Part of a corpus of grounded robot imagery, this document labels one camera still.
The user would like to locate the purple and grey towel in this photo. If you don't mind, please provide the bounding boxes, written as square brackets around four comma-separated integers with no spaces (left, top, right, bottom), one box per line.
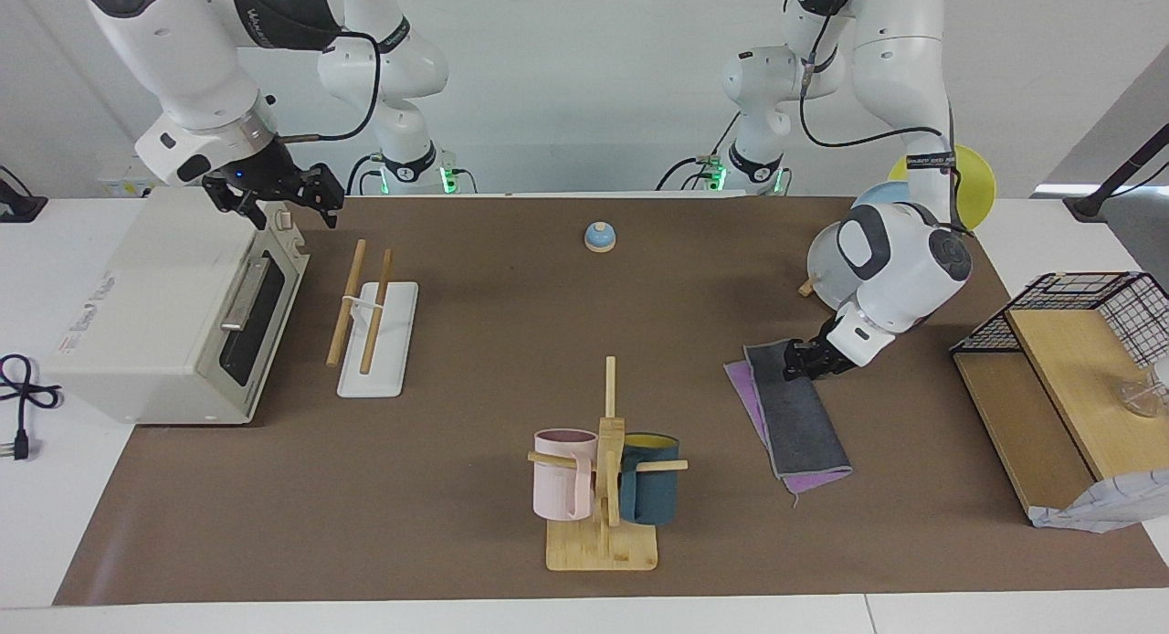
[724,339,854,496]

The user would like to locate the white towel rack wooden rods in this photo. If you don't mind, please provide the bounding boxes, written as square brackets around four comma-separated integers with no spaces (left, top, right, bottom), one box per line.
[326,239,419,399]

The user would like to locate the grey plate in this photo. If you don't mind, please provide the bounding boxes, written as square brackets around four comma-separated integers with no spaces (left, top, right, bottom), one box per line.
[807,223,864,311]

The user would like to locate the beige toaster oven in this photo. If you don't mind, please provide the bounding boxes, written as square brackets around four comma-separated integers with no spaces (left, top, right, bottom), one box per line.
[46,186,310,427]

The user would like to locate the light blue plate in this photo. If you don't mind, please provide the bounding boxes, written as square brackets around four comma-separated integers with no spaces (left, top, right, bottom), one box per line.
[854,181,914,211]

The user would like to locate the brown table mat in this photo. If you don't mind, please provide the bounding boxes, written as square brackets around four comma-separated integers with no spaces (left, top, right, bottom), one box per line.
[53,195,1169,608]

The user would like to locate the dark teal mug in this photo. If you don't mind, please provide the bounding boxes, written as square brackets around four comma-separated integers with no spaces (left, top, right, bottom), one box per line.
[619,433,680,526]

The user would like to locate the yellow plate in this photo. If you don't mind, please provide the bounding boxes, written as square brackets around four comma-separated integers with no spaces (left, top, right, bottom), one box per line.
[889,145,997,231]

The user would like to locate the wooden shelf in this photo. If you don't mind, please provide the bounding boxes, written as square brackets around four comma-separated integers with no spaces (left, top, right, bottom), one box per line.
[950,307,1169,518]

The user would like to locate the wooden mug tree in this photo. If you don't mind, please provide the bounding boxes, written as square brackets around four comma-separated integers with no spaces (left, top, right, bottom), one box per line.
[527,357,689,573]

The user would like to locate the pink mug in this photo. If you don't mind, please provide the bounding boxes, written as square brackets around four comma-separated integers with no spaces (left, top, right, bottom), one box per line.
[533,429,599,522]

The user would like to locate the clear glass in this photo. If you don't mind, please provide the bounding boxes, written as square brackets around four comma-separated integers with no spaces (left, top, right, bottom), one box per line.
[1116,360,1169,419]

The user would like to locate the white patterned cloth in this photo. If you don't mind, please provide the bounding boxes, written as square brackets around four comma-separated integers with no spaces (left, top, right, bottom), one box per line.
[1030,468,1169,534]

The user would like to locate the black clamp stand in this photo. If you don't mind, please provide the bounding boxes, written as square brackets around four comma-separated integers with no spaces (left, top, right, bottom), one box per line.
[1064,122,1169,222]

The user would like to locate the white wall box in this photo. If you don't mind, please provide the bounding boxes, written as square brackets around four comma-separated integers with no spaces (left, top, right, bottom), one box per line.
[99,173,161,198]

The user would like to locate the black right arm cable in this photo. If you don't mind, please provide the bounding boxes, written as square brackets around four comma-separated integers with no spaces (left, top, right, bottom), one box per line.
[279,29,381,143]

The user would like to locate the black desk mount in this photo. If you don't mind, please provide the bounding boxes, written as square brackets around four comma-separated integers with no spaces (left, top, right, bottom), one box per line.
[0,165,48,224]

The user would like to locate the black wire basket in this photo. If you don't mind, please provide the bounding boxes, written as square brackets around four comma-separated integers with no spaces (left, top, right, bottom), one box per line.
[950,271,1169,370]

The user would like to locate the black power cable with plug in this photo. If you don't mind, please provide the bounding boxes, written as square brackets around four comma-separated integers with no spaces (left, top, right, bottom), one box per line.
[0,354,63,461]

